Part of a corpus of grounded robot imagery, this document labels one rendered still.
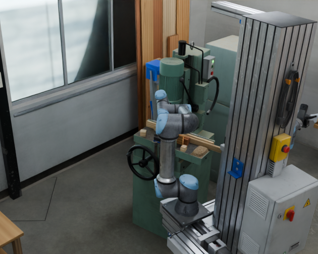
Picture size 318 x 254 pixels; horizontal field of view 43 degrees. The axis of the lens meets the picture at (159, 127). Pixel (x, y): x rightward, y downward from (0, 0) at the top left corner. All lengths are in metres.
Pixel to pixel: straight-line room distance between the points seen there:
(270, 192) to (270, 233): 0.21
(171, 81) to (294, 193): 1.24
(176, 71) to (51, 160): 1.89
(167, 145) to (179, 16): 2.76
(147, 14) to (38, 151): 1.79
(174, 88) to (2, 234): 1.53
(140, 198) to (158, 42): 1.93
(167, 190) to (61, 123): 2.00
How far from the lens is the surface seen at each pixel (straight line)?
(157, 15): 4.59
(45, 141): 4.13
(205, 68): 3.16
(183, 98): 3.11
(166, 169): 2.35
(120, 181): 4.21
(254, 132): 2.10
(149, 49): 4.51
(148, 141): 3.13
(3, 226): 3.02
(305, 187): 2.23
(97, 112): 4.44
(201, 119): 3.19
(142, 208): 3.52
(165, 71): 2.91
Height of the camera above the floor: 2.45
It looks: 28 degrees down
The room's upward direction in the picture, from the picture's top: 2 degrees clockwise
